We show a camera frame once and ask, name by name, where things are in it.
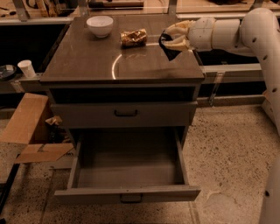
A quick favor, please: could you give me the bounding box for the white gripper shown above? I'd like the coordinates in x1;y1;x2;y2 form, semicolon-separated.
164;17;216;52

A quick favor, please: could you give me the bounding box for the dark rxbar blueberry wrapper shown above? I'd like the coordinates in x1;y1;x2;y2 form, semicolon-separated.
158;32;186;61

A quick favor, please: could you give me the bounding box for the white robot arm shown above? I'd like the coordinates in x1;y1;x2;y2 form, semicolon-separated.
158;8;280;133

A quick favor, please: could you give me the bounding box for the closed grey top drawer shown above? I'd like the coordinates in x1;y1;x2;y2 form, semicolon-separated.
51;101;197;129

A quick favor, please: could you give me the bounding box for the grey drawer cabinet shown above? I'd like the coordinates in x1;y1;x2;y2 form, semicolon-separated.
40;15;205;144

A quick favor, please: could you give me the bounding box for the open grey middle drawer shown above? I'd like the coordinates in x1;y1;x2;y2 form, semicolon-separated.
55;127;200;204

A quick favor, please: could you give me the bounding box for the crumpled gold snack bag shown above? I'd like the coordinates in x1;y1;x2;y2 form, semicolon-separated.
120;29;148;47

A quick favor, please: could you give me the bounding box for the white ceramic bowl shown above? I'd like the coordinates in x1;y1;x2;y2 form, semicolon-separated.
87;16;114;38

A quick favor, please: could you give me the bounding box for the white paper cup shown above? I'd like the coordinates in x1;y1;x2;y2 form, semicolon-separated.
17;59;36;78

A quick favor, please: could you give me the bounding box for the open cardboard box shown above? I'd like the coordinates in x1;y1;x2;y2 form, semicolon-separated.
0;93;74;164

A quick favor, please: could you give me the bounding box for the dark round dish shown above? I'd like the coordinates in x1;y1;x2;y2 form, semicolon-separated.
0;65;17;81

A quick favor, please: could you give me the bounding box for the grey metal rail frame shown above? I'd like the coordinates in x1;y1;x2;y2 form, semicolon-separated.
0;0;264;96

